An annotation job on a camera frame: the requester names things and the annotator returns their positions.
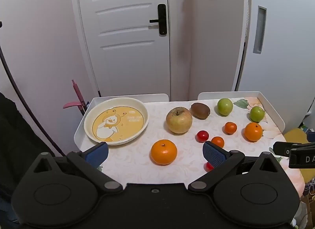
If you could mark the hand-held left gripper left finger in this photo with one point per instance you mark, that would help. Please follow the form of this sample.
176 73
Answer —
98 154

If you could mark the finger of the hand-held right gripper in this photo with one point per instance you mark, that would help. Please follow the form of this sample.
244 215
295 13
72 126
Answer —
283 149
311 137

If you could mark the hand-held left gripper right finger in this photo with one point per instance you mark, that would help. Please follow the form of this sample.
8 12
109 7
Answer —
213 155

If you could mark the red cherry tomato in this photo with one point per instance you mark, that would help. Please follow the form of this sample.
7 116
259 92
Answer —
209 167
202 136

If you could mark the small tangerine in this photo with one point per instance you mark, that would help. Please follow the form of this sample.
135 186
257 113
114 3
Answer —
230 128
218 141

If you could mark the medium orange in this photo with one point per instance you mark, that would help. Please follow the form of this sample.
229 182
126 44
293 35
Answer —
253 131

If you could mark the duck print plate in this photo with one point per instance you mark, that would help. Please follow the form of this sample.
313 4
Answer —
115 120

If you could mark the large yellow-red apple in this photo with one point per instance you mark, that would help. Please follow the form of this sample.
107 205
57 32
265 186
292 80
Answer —
179 120

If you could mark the large orange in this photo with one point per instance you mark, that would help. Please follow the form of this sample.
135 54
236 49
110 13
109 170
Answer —
163 152

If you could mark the green apple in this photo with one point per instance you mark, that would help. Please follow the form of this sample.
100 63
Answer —
257 113
224 106

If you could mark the yellow item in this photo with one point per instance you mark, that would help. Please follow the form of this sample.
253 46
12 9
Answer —
296 136

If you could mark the brown kiwi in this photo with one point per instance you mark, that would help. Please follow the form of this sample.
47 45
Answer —
200 110

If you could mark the white cabinet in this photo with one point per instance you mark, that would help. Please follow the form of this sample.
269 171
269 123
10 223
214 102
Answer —
283 66

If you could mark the white rimmed table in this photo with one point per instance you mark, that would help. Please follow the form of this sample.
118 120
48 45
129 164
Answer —
152 97

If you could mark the white panelled door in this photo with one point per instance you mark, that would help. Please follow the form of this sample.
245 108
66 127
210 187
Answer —
123 59

